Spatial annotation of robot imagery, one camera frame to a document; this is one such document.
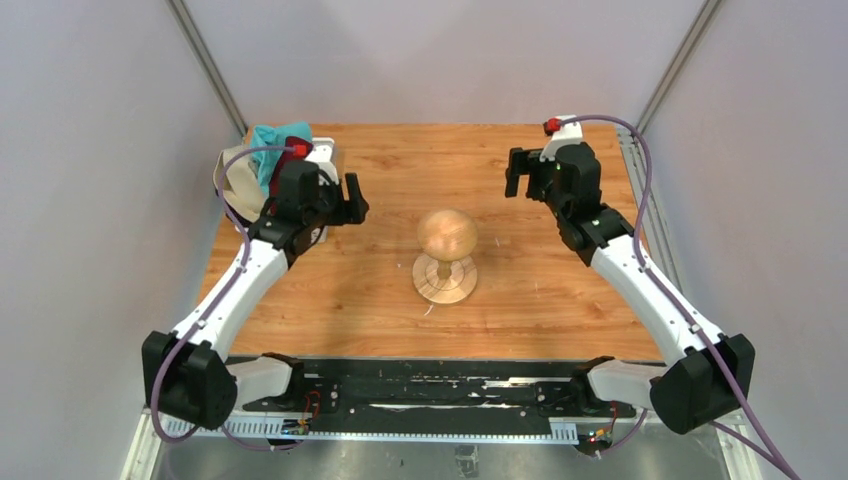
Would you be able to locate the white slotted cable duct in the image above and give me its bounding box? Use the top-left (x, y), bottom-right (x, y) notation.
top-left (162, 415), bottom-right (580, 445)

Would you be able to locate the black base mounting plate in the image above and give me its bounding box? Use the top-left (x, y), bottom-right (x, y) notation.
top-left (242, 357), bottom-right (639, 434)

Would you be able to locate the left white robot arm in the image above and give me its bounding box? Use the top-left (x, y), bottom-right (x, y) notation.
top-left (141, 161), bottom-right (369, 429)

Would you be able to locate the beige bucket hat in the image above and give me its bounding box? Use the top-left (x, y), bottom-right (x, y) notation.
top-left (213, 145), bottom-right (268, 227)

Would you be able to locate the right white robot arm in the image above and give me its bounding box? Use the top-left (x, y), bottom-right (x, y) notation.
top-left (505, 142), bottom-right (755, 434)

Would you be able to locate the maroon bucket hat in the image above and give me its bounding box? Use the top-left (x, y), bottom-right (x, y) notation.
top-left (269, 136), bottom-right (314, 197)

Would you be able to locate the wooden hat stand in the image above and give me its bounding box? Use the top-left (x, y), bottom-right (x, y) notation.
top-left (412, 208), bottom-right (478, 306)

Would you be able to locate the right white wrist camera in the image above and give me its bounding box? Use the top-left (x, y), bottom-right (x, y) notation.
top-left (540, 115), bottom-right (584, 162)

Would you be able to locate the teal bucket hat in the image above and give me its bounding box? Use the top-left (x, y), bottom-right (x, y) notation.
top-left (248, 121), bottom-right (313, 198)

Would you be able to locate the white perforated plastic basket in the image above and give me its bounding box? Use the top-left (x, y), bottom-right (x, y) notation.
top-left (306, 137), bottom-right (340, 207)

